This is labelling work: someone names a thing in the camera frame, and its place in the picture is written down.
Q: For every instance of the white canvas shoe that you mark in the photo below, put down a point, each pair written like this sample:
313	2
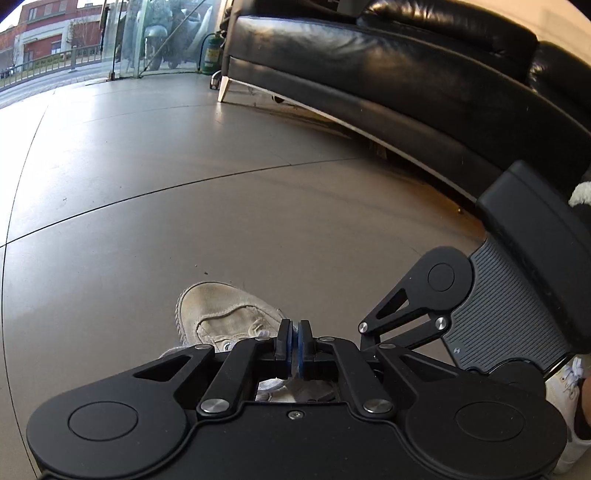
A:
217	314

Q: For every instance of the green fire extinguisher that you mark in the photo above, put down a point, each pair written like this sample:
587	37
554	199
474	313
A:
212	53

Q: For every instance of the covered motorbike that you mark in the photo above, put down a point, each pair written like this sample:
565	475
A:
184	32

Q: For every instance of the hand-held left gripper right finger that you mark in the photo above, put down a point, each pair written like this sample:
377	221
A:
305	348

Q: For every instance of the black leather sofa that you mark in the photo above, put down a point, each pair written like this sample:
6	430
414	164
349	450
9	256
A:
369	60

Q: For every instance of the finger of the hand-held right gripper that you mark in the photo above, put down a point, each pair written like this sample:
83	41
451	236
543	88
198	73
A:
415	332

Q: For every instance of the white mesh sneaker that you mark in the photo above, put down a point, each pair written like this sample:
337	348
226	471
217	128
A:
565	383

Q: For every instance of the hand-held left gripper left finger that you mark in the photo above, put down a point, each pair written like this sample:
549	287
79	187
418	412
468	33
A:
284	346

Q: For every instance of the glass door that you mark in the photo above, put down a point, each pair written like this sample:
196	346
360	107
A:
124	46

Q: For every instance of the stone railing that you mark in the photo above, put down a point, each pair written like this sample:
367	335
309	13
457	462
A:
46	64

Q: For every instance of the red brick building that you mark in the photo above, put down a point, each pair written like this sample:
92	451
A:
41	27

